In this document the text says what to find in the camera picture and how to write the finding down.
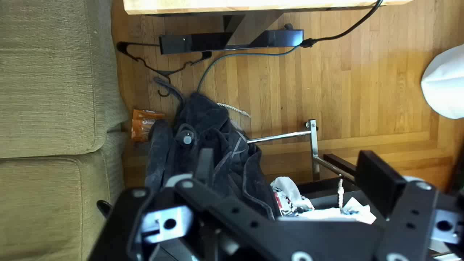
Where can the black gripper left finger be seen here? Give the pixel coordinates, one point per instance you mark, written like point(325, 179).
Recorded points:
point(120, 218)

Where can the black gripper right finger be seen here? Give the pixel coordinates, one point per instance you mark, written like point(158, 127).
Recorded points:
point(410, 218)

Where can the chrome clothes rack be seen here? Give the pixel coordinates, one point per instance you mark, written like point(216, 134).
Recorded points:
point(280, 137)

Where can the metal bolt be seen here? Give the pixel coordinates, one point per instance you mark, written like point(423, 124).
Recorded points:
point(341, 194)

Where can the orange snack packet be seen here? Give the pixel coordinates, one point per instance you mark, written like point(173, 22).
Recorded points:
point(145, 124)

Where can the crumpled white paper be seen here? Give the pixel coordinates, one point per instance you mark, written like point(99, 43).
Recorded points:
point(290, 191)

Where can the dark clothing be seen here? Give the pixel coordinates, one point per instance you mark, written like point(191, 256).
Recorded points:
point(218, 140)

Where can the white bin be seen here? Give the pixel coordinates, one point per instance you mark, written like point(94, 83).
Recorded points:
point(447, 82)

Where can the olive green sofa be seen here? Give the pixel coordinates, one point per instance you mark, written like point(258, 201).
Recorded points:
point(48, 96)

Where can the black power strip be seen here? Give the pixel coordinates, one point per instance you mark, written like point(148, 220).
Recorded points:
point(193, 43)

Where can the light wooden desk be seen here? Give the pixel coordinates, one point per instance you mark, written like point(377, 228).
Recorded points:
point(241, 5)

